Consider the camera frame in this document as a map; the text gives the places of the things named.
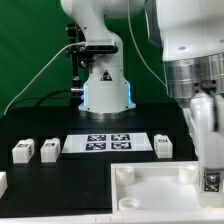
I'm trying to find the white left obstacle block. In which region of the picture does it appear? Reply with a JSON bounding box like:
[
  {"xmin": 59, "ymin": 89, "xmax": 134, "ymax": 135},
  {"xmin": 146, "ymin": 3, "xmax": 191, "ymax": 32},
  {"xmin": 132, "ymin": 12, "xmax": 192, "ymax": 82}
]
[{"xmin": 0, "ymin": 172, "xmax": 8, "ymax": 199}]

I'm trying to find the black camera stand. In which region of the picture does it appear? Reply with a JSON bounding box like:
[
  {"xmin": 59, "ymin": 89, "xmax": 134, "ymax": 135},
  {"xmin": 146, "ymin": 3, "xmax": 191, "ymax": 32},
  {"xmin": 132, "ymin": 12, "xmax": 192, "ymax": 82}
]
[{"xmin": 66, "ymin": 23, "xmax": 85, "ymax": 107}]

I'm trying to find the white cable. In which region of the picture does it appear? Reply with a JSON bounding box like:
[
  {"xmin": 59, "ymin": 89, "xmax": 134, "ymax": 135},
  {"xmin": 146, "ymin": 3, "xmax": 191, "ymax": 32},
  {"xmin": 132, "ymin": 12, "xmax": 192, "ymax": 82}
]
[
  {"xmin": 126, "ymin": 0, "xmax": 168, "ymax": 88},
  {"xmin": 3, "ymin": 41, "xmax": 87, "ymax": 116}
]

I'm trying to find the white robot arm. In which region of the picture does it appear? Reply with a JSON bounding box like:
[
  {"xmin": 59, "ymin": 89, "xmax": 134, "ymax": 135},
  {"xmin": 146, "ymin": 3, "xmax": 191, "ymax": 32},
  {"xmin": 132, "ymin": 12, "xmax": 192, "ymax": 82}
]
[{"xmin": 60, "ymin": 0, "xmax": 224, "ymax": 173}]

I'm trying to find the white tag sheet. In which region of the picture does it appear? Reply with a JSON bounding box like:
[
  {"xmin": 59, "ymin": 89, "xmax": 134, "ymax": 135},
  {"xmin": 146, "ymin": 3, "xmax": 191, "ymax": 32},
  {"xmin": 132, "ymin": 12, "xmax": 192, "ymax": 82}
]
[{"xmin": 62, "ymin": 133, "xmax": 153, "ymax": 154}]

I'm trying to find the white cable right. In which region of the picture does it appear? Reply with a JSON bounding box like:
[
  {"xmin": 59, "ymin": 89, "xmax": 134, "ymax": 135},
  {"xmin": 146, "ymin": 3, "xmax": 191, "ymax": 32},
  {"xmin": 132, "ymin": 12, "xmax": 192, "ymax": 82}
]
[{"xmin": 126, "ymin": 0, "xmax": 168, "ymax": 88}]

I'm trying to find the black cable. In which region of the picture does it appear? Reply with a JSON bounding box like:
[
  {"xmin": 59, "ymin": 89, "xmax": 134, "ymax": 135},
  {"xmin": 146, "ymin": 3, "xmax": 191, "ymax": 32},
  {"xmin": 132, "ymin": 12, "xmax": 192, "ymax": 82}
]
[{"xmin": 6, "ymin": 87, "xmax": 84, "ymax": 111}]

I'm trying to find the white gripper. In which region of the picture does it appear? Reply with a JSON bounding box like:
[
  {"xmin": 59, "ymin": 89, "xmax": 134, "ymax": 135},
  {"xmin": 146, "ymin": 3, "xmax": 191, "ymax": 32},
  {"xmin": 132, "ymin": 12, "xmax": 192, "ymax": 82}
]
[{"xmin": 183, "ymin": 95, "xmax": 224, "ymax": 171}]

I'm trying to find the white front rail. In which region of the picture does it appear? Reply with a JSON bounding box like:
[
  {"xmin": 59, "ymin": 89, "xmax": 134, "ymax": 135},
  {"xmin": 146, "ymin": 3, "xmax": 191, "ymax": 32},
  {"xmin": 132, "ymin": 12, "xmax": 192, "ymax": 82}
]
[{"xmin": 0, "ymin": 210, "xmax": 224, "ymax": 224}]

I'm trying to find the white square table top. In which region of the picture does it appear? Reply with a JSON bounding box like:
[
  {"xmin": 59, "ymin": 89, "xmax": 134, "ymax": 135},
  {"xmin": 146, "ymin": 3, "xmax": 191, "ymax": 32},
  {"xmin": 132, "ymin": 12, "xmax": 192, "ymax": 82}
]
[{"xmin": 111, "ymin": 162, "xmax": 224, "ymax": 213}]

